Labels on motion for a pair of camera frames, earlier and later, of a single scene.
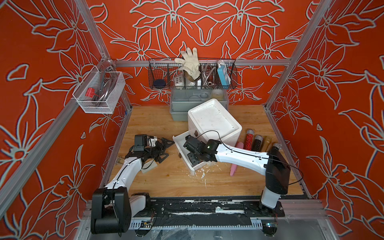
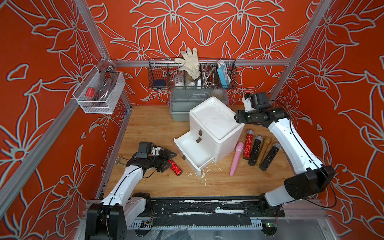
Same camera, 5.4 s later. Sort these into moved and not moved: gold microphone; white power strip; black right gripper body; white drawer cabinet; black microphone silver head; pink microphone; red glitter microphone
Moved: black right gripper body
Not moved: red glitter microphone; white power strip; white drawer cabinet; gold microphone; black microphone silver head; pink microphone
